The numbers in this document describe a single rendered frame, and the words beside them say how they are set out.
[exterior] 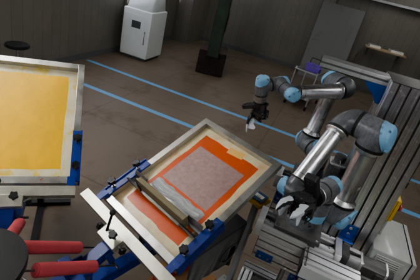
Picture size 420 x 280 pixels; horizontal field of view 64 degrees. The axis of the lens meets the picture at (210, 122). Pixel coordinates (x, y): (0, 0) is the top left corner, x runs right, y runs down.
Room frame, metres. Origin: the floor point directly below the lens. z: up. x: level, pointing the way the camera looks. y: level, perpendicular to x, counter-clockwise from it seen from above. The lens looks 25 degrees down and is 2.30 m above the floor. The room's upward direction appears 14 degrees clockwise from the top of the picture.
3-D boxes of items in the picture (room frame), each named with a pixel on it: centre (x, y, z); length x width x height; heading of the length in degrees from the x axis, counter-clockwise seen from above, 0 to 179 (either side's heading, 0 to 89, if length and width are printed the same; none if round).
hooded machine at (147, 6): (7.70, 1.99, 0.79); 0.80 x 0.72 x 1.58; 164
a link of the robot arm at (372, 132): (1.29, -0.66, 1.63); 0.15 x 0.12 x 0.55; 50
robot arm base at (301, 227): (1.38, -0.56, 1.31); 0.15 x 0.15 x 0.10
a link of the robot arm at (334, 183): (1.09, -0.49, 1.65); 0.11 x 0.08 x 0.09; 140
